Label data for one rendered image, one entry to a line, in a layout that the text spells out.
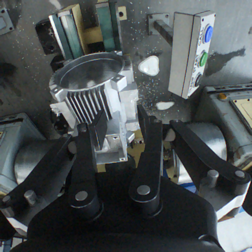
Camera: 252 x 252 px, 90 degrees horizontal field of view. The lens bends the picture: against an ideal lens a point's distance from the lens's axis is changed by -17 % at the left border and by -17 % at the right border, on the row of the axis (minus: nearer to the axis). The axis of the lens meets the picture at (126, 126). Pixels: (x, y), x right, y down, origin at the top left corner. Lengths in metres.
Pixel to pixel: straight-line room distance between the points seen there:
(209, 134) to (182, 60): 0.34
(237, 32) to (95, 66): 0.54
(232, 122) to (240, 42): 0.32
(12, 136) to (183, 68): 0.71
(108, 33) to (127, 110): 0.20
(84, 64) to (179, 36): 0.25
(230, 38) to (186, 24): 0.43
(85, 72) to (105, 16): 0.15
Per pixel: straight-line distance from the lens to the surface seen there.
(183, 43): 0.29
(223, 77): 0.79
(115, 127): 0.30
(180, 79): 0.33
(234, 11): 0.67
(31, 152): 0.65
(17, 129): 0.78
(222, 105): 0.70
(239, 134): 0.63
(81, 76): 0.44
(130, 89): 0.31
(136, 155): 0.75
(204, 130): 0.59
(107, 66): 0.42
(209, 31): 0.30
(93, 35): 0.50
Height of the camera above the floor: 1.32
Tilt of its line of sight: 40 degrees down
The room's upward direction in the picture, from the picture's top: 174 degrees clockwise
